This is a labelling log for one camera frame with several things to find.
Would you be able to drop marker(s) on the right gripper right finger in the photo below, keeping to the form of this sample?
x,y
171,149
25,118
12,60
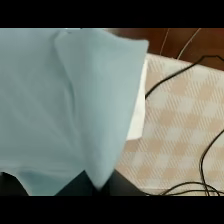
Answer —
x,y
123,186

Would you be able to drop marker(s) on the grey shirt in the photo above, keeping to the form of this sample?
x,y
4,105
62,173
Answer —
x,y
60,110

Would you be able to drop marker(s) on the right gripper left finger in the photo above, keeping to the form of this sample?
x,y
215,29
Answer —
x,y
75,188

